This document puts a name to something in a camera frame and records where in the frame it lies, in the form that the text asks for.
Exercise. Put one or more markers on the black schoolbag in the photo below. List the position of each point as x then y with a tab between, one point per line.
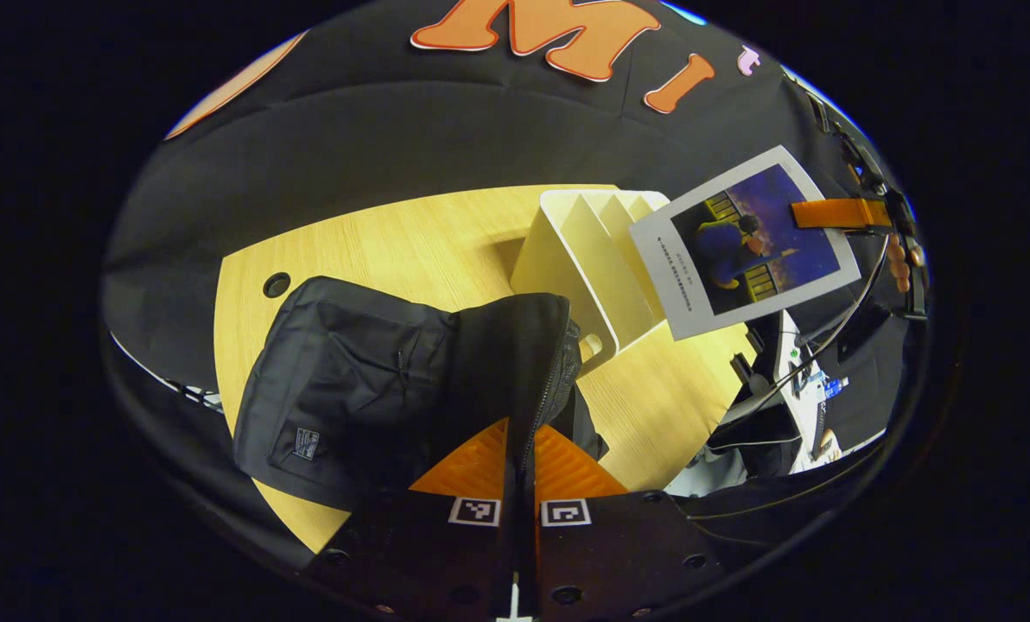
351	389

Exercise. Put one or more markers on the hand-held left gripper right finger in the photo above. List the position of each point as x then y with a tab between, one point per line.
619	553

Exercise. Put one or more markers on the black office chair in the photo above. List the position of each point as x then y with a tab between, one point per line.
753	441

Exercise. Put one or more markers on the blue water bottle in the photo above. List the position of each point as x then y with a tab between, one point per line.
835	387

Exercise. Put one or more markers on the white bookshelf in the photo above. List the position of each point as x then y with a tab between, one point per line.
567	259

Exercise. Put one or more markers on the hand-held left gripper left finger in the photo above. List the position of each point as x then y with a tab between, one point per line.
411	553

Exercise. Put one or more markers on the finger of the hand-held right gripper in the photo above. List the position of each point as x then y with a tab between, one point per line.
835	212

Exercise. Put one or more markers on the white office desk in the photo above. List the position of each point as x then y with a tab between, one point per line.
796	363

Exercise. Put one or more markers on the blue cover book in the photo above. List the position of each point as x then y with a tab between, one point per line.
740	250

